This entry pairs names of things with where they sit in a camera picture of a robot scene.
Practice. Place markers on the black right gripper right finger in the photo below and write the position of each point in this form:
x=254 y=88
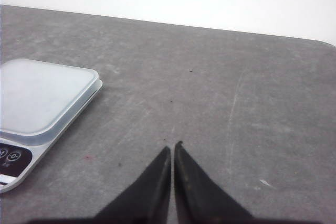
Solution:
x=198 y=198

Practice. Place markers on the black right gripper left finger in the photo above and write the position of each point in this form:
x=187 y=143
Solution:
x=147 y=199

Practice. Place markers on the silver digital kitchen scale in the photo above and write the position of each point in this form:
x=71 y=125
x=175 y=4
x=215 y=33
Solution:
x=39 y=101

